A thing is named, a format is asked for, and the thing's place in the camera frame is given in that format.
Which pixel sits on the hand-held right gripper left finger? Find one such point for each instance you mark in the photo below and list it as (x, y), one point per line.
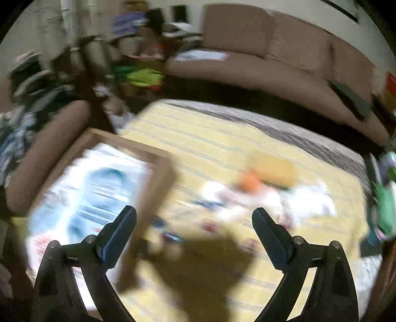
(115, 240)

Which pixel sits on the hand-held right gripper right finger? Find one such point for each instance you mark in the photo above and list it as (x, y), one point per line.
(273, 240)

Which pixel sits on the white printed bag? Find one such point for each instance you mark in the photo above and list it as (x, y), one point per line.
(89, 192)

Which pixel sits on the white crumpled tissue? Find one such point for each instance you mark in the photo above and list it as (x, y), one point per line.
(311, 199)

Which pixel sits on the orange snack packet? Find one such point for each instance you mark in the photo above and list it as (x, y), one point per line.
(249, 182)

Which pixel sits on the yellow plaid blanket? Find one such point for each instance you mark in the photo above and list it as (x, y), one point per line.
(216, 148)

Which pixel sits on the green plastic packet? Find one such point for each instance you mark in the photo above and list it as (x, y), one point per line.
(386, 201)

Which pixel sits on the person's patterned shorts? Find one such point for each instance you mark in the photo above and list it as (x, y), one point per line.
(24, 102)

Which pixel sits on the bright green bag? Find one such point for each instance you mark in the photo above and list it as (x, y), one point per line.
(144, 77)

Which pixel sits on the beige sofa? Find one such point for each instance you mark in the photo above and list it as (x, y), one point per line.
(278, 62)

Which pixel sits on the white printed paper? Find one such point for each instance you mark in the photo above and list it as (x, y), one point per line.
(201, 55)

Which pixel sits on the purple bag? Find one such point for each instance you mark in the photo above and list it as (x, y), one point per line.
(128, 24)

